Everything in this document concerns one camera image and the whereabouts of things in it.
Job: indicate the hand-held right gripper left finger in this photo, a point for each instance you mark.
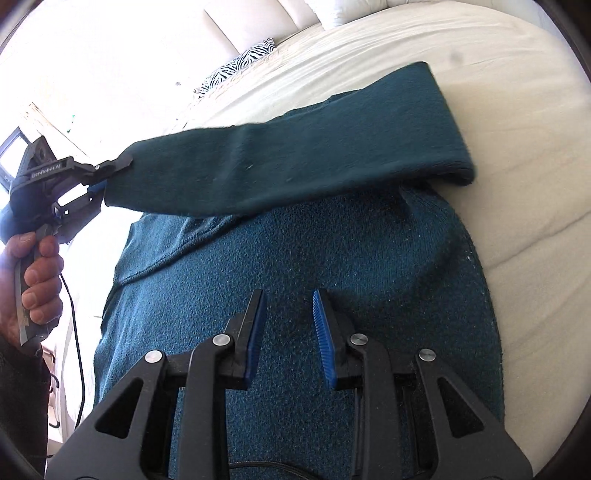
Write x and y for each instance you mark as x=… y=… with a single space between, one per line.
x=255 y=346

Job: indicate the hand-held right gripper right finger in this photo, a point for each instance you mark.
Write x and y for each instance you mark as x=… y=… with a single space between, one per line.
x=323 y=337

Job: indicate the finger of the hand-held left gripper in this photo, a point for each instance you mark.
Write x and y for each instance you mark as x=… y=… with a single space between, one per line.
x=83 y=203
x=108 y=165

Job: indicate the dark teal knit sweater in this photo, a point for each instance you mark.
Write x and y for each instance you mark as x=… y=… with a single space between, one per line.
x=300 y=240

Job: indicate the person's left hand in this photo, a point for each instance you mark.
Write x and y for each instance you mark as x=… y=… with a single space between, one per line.
x=39 y=281

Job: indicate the zebra print pillow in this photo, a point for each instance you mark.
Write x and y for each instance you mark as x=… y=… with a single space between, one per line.
x=249 y=57

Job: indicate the white padded headboard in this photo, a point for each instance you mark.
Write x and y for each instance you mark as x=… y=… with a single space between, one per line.
x=272 y=18

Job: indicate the bed with beige sheet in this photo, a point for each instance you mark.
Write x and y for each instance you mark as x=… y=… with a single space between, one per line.
x=517 y=138

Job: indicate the white folded duvet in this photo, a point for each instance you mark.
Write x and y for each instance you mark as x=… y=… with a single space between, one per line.
x=353 y=9

